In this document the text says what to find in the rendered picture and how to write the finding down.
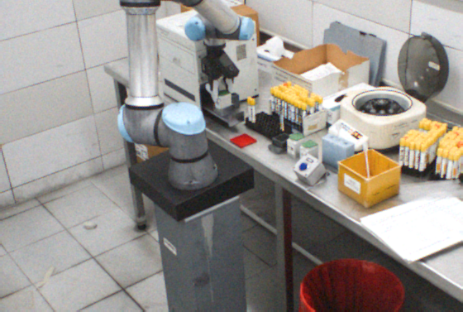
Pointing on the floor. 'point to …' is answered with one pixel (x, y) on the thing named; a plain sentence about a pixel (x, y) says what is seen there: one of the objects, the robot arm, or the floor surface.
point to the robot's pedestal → (203, 259)
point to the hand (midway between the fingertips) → (222, 98)
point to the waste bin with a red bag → (351, 288)
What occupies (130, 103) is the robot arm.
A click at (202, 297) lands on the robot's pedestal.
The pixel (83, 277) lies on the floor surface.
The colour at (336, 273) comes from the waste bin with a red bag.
